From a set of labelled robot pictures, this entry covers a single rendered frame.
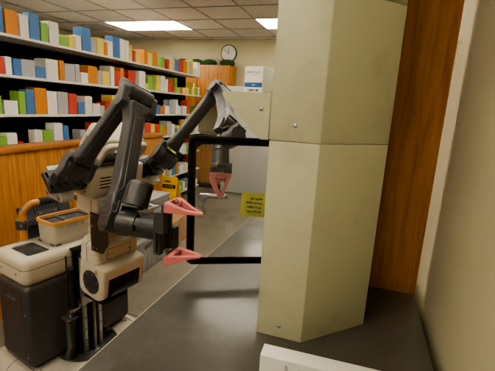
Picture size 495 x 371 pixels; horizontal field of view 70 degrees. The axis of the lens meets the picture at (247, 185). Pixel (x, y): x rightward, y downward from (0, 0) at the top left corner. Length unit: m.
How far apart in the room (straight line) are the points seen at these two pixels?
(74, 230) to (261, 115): 1.29
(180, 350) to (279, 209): 0.38
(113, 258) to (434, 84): 1.35
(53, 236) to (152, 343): 1.04
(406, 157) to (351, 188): 0.33
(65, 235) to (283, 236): 1.25
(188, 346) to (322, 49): 0.70
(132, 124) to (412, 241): 0.88
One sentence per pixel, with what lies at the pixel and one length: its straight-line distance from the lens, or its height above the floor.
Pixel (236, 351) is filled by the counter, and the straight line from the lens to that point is 0.88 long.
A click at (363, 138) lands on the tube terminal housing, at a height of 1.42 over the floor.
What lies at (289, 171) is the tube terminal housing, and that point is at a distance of 0.78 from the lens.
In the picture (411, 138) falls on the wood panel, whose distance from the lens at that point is 1.13.
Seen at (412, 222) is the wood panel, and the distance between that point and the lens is 1.18.
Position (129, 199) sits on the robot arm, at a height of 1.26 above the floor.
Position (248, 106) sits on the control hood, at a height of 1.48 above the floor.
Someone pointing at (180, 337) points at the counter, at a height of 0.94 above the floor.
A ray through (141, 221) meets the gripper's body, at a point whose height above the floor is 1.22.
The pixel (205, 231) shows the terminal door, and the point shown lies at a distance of 1.11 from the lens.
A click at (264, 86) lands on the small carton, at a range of 0.85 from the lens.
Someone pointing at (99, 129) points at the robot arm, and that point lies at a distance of 1.23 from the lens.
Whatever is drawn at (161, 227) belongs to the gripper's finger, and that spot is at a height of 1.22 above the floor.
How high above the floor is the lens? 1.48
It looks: 12 degrees down
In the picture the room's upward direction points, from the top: 3 degrees clockwise
